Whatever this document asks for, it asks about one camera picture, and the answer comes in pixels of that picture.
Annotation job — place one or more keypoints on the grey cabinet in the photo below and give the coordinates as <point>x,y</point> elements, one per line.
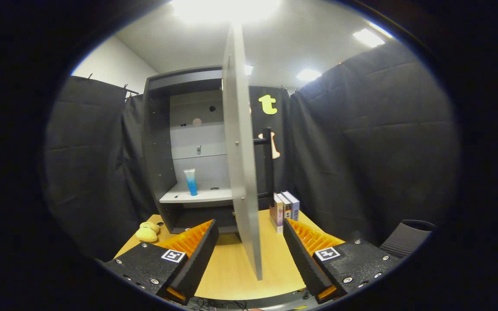
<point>156,151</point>

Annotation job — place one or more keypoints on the black backdrop cloth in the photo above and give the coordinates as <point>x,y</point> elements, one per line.
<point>361,151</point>

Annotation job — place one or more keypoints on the white spine book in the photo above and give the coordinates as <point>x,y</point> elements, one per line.
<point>287,211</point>

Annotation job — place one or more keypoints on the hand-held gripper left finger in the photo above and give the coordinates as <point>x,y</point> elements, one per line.
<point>199,259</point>

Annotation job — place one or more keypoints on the large ceiling light panel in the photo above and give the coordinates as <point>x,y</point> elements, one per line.
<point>227,8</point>

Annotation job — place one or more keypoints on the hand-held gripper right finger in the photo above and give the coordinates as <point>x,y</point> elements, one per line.
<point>303,259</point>

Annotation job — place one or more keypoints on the grey cabinet door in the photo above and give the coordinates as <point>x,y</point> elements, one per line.
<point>240,172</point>

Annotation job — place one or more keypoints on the yellow plush toy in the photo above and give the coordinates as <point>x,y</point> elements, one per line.
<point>146,234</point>

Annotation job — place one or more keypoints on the white and blue tube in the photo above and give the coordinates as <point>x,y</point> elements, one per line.
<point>191,183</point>

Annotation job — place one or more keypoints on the black ribbed bin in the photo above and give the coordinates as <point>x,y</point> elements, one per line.
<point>404,242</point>

